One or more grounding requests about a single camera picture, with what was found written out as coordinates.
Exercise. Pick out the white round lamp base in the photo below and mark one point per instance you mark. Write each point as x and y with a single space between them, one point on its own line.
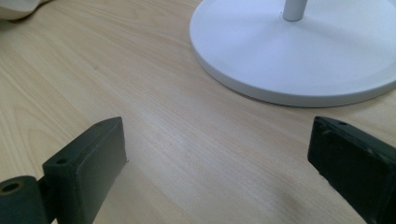
295 59

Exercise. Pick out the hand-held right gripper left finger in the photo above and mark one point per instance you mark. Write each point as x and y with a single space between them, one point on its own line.
84 168

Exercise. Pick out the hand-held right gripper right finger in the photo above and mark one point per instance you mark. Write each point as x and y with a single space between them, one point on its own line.
351 161

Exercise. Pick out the white rounded object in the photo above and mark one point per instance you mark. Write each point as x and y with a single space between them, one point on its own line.
15 7

